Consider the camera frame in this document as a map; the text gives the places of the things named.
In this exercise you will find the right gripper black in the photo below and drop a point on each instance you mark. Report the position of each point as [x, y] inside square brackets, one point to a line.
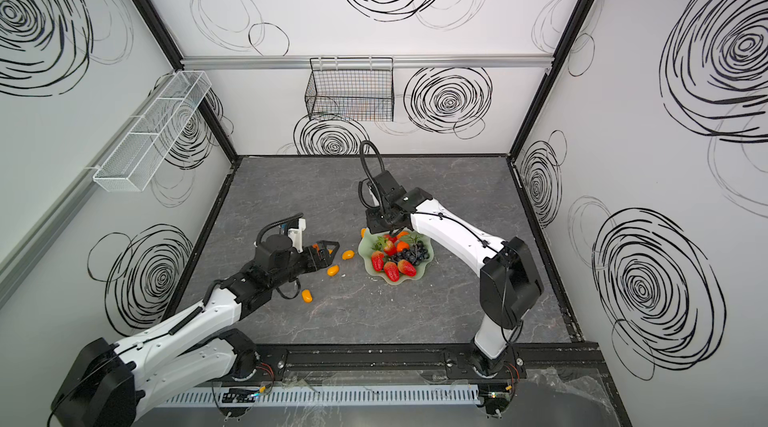
[380, 217]

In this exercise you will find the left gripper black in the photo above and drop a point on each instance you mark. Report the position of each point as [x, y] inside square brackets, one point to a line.
[311, 256]

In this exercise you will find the light green wavy fruit bowl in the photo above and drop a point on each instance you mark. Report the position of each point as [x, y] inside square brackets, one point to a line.
[366, 248]

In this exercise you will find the dark fake grape bunch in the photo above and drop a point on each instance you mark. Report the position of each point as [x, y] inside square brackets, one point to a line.
[417, 254]

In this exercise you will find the fake strawberry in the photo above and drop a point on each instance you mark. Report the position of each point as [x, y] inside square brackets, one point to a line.
[378, 260]
[406, 268]
[392, 271]
[385, 244]

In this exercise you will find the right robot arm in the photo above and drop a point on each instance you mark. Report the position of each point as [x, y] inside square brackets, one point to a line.
[509, 282]

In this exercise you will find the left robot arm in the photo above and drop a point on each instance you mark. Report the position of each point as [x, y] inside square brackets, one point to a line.
[115, 384]

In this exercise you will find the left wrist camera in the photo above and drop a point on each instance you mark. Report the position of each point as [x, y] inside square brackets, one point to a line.
[295, 231]

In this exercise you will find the black wire wall basket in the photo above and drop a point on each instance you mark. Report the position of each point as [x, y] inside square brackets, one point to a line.
[360, 88]

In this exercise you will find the white slotted cable duct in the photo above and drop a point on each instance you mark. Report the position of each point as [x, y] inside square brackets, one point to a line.
[334, 396]

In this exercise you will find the white mesh wall shelf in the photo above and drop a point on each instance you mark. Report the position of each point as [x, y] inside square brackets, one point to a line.
[168, 130]

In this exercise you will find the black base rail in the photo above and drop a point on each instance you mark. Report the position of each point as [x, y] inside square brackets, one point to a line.
[455, 361]

